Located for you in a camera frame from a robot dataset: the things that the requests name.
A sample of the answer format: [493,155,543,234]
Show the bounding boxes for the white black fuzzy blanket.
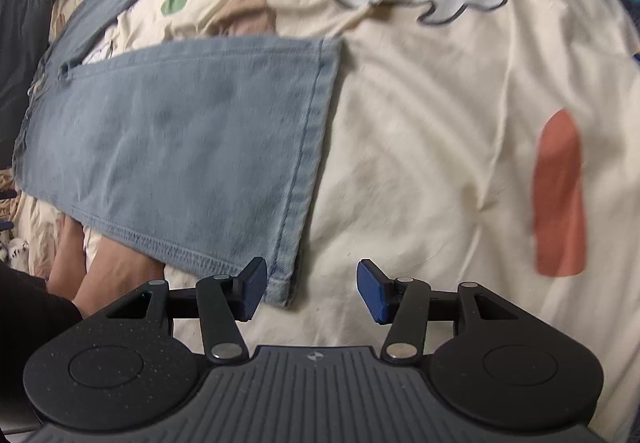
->
[0,228,31,274]

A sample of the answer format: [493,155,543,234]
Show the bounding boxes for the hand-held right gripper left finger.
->
[107,257,268,365]

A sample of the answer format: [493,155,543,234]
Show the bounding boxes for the blue denim drawstring pants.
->
[14,0,346,309]

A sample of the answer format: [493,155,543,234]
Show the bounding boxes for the cream bear print bed sheet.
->
[10,0,640,429]

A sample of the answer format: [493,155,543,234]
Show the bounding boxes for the beige garment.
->
[0,168,23,224]

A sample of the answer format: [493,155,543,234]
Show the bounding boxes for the dark grey duvet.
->
[0,0,53,169]

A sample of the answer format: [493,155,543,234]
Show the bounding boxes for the person's black trouser leg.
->
[0,263,83,434]

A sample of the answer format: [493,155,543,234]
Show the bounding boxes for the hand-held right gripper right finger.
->
[356,259,521,365]

